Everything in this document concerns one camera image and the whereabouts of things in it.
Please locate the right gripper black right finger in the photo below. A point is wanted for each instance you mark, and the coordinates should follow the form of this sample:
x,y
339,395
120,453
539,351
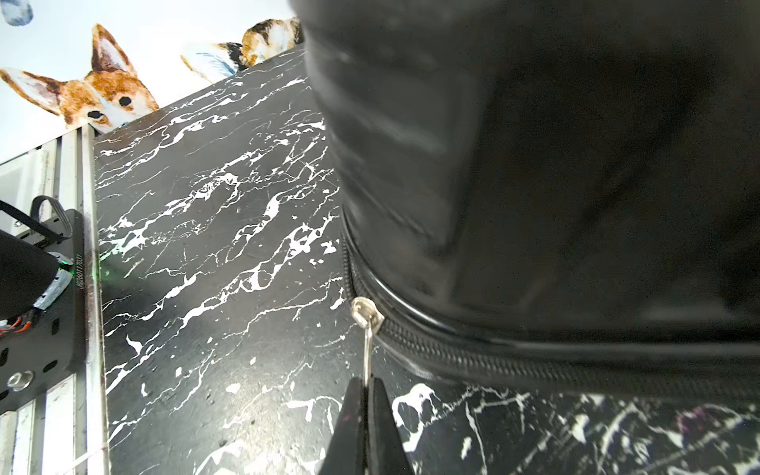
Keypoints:
x,y
385,454

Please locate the aluminium front rail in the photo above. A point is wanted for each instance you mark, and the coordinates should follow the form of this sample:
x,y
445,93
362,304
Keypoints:
x,y
53,409

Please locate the black hard-shell suitcase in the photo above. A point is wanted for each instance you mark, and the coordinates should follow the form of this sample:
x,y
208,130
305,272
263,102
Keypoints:
x,y
551,194

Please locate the silver zipper pull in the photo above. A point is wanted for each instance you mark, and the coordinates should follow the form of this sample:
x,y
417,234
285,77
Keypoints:
x,y
366,314

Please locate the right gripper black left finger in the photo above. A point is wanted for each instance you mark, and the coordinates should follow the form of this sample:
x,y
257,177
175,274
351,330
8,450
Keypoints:
x,y
346,451

